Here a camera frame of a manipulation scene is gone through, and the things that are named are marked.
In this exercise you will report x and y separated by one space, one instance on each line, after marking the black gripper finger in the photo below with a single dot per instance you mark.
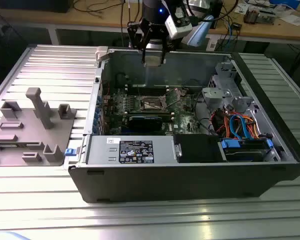
165 40
135 35

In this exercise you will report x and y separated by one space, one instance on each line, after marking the square CPU chip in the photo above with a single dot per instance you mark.
153 61

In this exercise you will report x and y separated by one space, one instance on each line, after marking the thin metal CPU locking lever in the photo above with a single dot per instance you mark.
138 90

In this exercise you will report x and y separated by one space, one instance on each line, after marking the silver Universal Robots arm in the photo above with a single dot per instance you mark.
200 5

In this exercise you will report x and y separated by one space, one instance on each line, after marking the black RAM slot bank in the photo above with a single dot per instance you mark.
145 89

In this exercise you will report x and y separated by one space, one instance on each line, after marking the CPU socket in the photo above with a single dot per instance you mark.
152 103

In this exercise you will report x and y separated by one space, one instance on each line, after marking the wooden workbench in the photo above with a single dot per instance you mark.
102 17

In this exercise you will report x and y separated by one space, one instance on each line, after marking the round coin cell battery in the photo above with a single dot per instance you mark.
182 93

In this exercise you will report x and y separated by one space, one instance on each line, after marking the grey metal drive cage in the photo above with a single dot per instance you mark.
222 85

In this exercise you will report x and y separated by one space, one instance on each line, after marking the green motherboard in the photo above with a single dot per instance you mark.
182 122

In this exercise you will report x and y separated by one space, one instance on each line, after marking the black graphics card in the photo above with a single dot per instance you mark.
145 123

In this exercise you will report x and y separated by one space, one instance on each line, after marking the metal heatsink on bench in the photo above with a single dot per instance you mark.
251 15

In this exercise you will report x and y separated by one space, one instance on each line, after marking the small white barcode sticker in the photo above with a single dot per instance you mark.
110 141

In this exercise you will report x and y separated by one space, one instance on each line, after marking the black drive bay box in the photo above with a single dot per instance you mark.
197 148

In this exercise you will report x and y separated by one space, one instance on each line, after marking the black power supply label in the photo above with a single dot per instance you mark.
136 151

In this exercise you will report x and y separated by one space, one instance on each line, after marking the grey power supply unit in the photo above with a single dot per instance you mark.
102 152

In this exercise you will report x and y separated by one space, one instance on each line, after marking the blue box on bench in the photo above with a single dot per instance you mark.
286 3

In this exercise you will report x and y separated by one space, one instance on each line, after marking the small blue plastic clip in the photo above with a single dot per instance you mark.
70 152

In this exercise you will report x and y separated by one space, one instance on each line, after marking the hard disk in blue carrier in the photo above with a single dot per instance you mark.
247 150

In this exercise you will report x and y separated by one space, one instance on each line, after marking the black open PC case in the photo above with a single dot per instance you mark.
165 182

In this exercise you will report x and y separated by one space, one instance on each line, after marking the grey parts rack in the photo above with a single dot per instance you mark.
27 140

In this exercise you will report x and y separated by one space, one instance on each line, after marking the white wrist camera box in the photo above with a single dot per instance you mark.
178 23

